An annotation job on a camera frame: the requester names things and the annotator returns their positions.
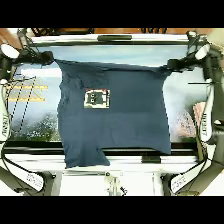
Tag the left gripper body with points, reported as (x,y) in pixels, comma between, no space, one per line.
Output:
(44,58)

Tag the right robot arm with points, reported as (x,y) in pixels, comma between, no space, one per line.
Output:
(210,110)

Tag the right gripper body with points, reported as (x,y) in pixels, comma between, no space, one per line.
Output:
(176,65)

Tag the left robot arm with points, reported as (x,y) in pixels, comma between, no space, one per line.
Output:
(7,100)

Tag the navy blue T-shirt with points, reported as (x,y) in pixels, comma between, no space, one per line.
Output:
(113,113)

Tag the silver frame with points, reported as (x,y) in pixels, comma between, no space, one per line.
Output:
(133,163)

